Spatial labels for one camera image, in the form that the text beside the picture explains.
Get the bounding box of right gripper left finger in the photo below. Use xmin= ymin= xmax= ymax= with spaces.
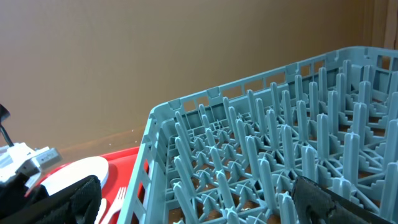
xmin=1 ymin=174 xmax=102 ymax=224

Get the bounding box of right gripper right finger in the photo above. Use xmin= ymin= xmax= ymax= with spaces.
xmin=292 ymin=176 xmax=390 ymax=224

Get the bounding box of large light blue plate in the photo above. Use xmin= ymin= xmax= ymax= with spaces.
xmin=41 ymin=156 xmax=109 ymax=195

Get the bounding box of grey dishwasher rack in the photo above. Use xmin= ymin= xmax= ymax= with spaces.
xmin=118 ymin=46 xmax=397 ymax=223

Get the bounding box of white plastic fork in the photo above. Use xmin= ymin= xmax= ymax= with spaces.
xmin=101 ymin=187 xmax=127 ymax=224

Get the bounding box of red serving tray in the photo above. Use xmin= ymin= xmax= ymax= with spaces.
xmin=38 ymin=147 xmax=139 ymax=223

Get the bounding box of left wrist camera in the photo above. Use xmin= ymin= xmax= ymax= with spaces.
xmin=1 ymin=142 xmax=62 ymax=184

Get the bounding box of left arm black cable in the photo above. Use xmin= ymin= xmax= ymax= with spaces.
xmin=0 ymin=103 xmax=15 ymax=147

